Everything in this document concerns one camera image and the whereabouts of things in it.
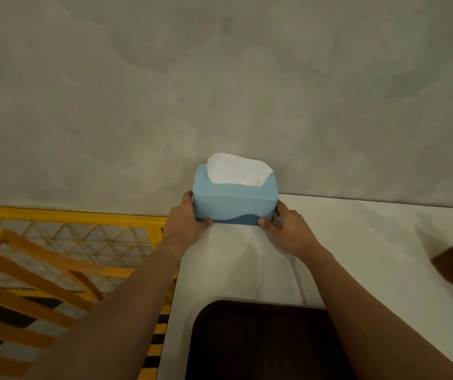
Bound person's left hand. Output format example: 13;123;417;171
162;191;214;254

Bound person's right hand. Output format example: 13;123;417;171
258;200;321;261

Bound blue tissue box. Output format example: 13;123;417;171
192;162;279;227

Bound person's right forearm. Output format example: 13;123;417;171
299;242;453;380

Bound person's left forearm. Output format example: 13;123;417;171
22;239;187;380

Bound white tissue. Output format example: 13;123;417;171
207;153;274;186

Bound dark brown tray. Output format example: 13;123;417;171
185;300;357;380

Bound yellow black hazard tape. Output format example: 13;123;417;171
137;279;177;380

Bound yellow metal mesh fence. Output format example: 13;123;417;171
0;204;179;297

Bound wooden slatted chair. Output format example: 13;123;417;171
0;228;136;378

